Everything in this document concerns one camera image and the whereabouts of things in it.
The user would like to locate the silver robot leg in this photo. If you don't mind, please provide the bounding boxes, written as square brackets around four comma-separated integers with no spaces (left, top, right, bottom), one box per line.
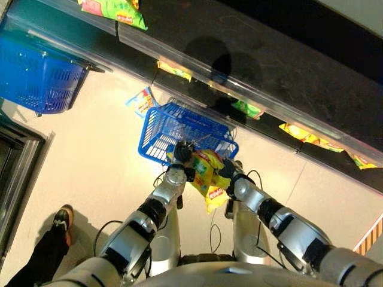
[232,200,272,265]
[148,193,182,277]

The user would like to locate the green yellow chip bag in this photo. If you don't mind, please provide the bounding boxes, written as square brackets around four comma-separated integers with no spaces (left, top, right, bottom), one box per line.
[77,0,148,31]

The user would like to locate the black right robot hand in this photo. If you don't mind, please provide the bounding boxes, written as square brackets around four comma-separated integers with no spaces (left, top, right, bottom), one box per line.
[216,159,244,181]

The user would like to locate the long yellow snack bag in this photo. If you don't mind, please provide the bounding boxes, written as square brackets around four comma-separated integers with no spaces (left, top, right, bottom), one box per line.
[278,122,345,154]

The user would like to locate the person's leg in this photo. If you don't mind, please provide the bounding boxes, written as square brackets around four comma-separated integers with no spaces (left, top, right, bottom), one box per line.
[5,229,70,287]

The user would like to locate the thin black cable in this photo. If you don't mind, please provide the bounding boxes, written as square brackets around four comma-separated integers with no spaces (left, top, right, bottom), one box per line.
[209,212,223,255]

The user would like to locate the blue snack bag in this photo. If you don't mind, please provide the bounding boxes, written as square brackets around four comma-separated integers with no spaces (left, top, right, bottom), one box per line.
[124,86,160,120]

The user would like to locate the yellow snack bag red label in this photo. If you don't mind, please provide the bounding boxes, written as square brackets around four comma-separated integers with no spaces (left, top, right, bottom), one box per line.
[166,149,233,215]

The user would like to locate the yellow green snack bag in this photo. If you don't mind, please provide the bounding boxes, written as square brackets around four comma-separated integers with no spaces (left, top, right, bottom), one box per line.
[346,150,379,170]

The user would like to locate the small blue plastic basket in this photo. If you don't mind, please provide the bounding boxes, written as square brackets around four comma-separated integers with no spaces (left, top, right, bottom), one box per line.
[137,102,240,167]

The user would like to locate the orange striped board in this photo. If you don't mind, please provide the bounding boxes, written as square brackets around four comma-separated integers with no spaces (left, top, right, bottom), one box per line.
[352,213,383,257]

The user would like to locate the silver robot torso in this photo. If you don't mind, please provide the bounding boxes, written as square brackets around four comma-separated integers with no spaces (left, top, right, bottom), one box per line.
[38,253,383,287]

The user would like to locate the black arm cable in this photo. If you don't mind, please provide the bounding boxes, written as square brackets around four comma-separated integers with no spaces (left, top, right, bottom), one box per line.
[247,169,265,192]
[93,220,124,258]

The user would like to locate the large blue shopping basket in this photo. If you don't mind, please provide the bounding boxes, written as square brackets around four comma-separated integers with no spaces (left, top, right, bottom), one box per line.
[0,36,106,117]

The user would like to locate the person's shoe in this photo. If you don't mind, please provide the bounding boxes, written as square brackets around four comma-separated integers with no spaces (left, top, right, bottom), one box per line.
[51,204,75,248]

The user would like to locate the dark metal door frame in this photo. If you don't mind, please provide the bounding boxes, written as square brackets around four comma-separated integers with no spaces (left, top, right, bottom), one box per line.
[0,118,56,261]

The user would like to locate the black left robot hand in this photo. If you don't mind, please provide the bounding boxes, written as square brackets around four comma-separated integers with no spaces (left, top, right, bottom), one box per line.
[172,140,197,167]

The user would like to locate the silver left robot leg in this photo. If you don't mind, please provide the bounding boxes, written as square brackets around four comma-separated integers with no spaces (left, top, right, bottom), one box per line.
[148,193,182,277]

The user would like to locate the small yellow snack bag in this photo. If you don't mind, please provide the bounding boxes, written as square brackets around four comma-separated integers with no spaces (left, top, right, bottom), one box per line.
[157,59,193,83]

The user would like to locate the silver right robot leg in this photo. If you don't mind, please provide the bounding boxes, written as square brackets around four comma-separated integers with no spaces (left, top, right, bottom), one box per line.
[232,200,272,265]

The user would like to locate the black store shelf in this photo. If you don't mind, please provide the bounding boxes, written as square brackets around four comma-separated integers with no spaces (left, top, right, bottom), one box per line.
[0,0,383,204]

